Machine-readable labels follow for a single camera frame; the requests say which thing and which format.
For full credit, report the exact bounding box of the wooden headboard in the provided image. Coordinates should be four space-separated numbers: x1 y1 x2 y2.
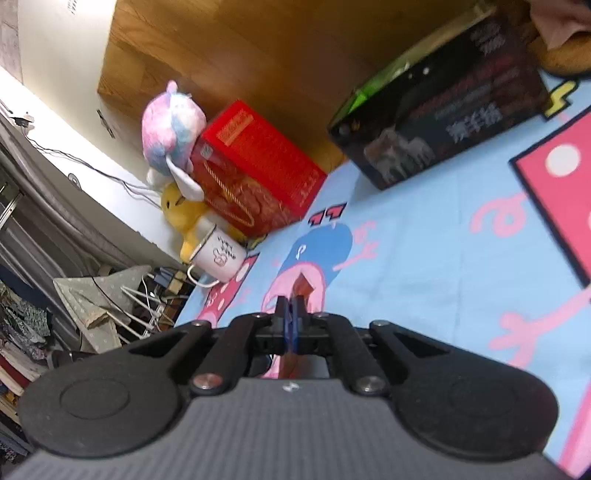
97 0 490 176

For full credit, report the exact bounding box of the red gift box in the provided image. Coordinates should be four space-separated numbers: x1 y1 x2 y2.
190 99 328 238

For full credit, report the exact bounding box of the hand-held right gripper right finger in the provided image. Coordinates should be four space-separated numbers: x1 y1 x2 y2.
292 295 452 398

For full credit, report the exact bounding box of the black cable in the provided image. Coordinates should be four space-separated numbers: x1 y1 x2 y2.
7 113 163 206

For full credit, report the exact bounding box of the printed bed sheet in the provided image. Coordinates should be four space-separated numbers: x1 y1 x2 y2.
175 69 591 478

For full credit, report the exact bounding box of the white drying rack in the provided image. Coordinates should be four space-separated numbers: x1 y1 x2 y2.
117 270 188 344

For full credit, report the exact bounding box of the yellow plush toy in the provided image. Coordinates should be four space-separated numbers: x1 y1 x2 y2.
159 180 247 264

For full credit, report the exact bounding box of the small red-brown snack packet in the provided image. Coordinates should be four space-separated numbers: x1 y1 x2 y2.
276 272 315 381

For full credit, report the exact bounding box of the dark cardboard box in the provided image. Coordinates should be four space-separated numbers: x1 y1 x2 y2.
327 0 551 191

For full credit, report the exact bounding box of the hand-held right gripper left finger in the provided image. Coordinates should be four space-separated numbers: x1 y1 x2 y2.
124 295 293 398

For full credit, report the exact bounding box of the grey cloth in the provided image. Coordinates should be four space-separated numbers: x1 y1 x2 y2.
53 264 154 342

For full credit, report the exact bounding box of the pile of clothes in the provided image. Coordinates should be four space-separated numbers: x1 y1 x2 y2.
0 277 54 464

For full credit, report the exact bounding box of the mustard yellow cushion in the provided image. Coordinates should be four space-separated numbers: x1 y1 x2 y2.
526 33 591 77

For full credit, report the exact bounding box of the pink and blue plush toy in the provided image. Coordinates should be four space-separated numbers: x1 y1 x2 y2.
141 80 208 204

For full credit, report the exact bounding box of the pink cloth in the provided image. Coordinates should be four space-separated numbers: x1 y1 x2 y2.
529 0 591 51

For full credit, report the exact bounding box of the white enamel mug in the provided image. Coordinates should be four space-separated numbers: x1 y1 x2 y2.
186 224 249 289

